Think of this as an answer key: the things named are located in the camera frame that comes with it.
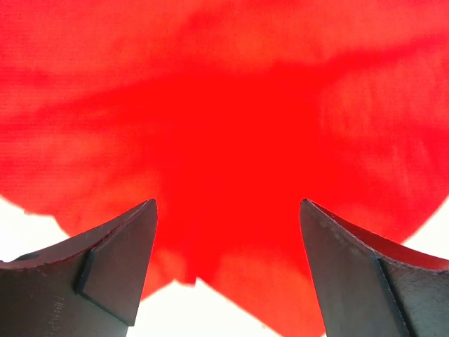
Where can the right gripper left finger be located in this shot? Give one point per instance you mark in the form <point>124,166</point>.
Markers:
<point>88,285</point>

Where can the bright red t shirt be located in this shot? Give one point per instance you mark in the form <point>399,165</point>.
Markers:
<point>228,114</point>

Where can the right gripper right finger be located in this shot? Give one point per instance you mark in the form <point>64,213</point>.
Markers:
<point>367,285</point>

